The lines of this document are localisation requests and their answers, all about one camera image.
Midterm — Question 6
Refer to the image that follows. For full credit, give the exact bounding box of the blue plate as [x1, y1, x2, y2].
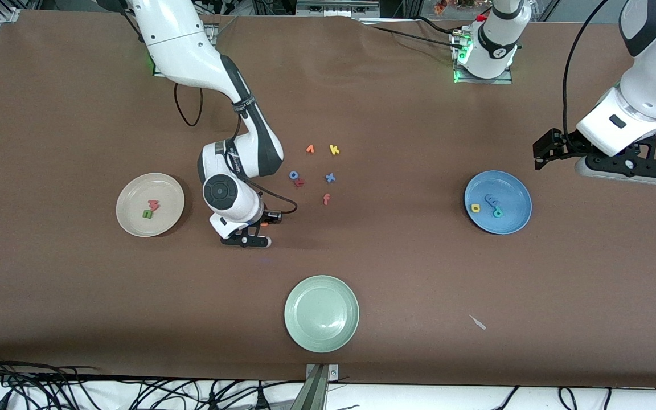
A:
[464, 170, 532, 235]

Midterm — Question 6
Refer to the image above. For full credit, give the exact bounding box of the beige plate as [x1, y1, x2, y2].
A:
[116, 173, 186, 237]

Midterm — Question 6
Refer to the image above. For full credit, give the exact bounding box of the pale green plate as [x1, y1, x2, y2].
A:
[284, 275, 360, 354]

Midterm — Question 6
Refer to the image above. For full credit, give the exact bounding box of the orange decorative object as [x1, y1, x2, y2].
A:
[433, 0, 477, 15]

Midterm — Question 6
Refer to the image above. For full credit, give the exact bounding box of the brown table cover sheet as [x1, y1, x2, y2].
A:
[0, 11, 656, 389]

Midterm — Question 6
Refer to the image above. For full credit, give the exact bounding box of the grey power strip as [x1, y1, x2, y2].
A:
[296, 0, 381, 16]

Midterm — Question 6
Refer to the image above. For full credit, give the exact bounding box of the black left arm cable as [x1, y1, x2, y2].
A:
[561, 0, 613, 150]

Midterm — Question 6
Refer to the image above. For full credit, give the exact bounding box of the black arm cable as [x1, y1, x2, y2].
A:
[173, 83, 298, 216]
[561, 0, 613, 150]

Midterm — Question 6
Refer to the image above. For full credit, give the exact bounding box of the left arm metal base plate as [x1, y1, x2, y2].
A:
[452, 28, 514, 85]

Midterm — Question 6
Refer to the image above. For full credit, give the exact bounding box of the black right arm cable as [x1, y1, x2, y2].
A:
[173, 83, 298, 216]

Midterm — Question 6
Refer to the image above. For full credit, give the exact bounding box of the black power cable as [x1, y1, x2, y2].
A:
[362, 17, 461, 52]

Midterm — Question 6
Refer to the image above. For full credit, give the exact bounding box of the metal camera pole bracket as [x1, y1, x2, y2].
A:
[304, 363, 340, 410]

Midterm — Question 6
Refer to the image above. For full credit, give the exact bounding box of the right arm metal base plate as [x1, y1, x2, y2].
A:
[153, 23, 216, 78]

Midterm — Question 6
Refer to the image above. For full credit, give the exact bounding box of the black cable tangle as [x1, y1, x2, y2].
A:
[0, 348, 306, 410]

